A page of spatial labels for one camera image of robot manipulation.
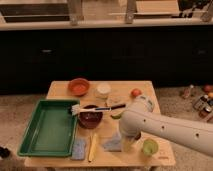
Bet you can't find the grey blue towel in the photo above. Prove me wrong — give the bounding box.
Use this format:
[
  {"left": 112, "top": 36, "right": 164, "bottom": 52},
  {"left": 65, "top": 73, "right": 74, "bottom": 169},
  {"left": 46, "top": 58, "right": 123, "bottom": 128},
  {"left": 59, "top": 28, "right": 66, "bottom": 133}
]
[{"left": 102, "top": 133, "right": 121, "bottom": 152}]

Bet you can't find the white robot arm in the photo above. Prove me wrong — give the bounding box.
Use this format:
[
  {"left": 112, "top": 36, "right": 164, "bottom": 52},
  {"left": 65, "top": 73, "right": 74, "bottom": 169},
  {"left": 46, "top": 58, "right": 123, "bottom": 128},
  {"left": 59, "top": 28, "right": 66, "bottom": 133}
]
[{"left": 119, "top": 95, "right": 213, "bottom": 157}]

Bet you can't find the white lidded cup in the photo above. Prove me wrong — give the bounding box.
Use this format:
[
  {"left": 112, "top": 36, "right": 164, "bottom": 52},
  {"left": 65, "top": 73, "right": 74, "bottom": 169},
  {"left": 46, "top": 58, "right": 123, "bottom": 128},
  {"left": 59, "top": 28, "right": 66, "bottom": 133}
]
[{"left": 96, "top": 83, "right": 111, "bottom": 98}]

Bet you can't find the clear glass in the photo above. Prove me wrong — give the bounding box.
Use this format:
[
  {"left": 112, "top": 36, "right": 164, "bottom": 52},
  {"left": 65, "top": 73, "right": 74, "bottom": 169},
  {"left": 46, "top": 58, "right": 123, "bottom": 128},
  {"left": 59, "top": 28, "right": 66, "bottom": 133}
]
[{"left": 106, "top": 95, "right": 122, "bottom": 106}]

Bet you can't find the orange bowl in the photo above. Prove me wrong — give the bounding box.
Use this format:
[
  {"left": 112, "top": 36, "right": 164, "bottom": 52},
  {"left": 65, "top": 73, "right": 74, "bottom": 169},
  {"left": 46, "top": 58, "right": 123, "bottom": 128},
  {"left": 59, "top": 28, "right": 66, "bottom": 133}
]
[{"left": 68, "top": 78, "right": 90, "bottom": 96}]

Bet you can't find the orange tomato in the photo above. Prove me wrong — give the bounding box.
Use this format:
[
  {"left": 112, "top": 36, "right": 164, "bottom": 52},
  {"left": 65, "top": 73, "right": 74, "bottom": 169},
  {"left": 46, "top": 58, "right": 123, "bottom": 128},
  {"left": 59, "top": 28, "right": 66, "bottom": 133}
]
[{"left": 131, "top": 88, "right": 142, "bottom": 98}]

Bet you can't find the dark red bowl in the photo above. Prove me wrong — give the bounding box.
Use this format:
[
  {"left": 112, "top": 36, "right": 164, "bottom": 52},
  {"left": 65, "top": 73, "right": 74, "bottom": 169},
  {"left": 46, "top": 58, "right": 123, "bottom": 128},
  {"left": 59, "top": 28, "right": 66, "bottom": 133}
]
[{"left": 78, "top": 112, "right": 103, "bottom": 129}]

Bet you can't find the wooden table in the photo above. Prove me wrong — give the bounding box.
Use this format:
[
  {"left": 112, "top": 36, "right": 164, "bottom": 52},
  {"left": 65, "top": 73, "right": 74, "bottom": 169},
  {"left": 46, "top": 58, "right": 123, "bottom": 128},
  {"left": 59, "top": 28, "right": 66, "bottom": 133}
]
[{"left": 25, "top": 81, "right": 176, "bottom": 168}]

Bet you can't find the yellow banana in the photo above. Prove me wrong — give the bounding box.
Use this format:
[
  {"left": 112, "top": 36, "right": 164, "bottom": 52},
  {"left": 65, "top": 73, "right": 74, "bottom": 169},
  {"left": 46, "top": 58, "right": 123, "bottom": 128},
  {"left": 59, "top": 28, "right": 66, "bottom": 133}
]
[{"left": 88, "top": 133, "right": 99, "bottom": 162}]

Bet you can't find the blue sponge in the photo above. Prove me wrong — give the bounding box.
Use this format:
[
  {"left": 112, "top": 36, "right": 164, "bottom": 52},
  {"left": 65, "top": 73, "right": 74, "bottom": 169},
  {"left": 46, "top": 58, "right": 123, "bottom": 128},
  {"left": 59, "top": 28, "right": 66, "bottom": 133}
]
[{"left": 71, "top": 138, "right": 86, "bottom": 160}]

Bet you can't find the green plastic tray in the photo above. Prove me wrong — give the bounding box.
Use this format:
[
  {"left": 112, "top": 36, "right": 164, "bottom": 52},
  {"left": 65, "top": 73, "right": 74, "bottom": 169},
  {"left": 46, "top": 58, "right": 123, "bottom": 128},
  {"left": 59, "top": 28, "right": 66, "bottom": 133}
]
[{"left": 18, "top": 100, "right": 78, "bottom": 157}]

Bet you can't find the green plastic cup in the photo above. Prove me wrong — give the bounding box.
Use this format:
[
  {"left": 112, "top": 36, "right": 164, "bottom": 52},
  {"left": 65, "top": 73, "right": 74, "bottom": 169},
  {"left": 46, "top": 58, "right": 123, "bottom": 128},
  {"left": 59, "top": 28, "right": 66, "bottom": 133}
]
[{"left": 142, "top": 138, "right": 159, "bottom": 156}]

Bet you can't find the dark cabinet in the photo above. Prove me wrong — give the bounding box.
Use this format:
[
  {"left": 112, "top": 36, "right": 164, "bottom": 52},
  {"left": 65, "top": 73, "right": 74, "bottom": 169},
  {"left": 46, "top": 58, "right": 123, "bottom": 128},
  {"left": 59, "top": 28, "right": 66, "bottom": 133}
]
[{"left": 0, "top": 26, "right": 213, "bottom": 94}]

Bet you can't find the dish brush with black handle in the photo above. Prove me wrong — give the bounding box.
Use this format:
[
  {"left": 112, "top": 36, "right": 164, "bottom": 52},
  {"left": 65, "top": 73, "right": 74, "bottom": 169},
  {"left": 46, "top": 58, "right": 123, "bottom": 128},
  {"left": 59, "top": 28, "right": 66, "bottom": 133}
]
[{"left": 69, "top": 104, "right": 125, "bottom": 116}]

